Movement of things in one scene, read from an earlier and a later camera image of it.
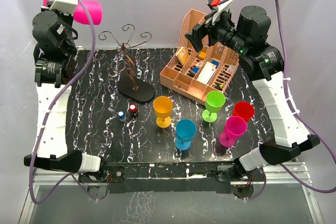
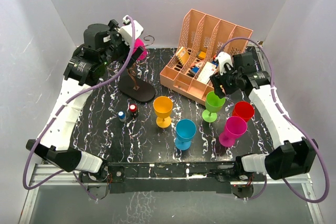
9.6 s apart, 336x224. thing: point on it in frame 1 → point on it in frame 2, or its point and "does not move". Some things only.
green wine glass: [214, 100] does not move
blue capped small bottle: [122, 115] does not move
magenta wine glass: [94, 9] → [139, 42]
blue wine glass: [186, 129] does not move
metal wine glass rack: [129, 85] does not move
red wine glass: [243, 109] does not move
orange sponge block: [202, 55] does not move
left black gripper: [68, 17] → [116, 36]
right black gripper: [199, 31] → [216, 81]
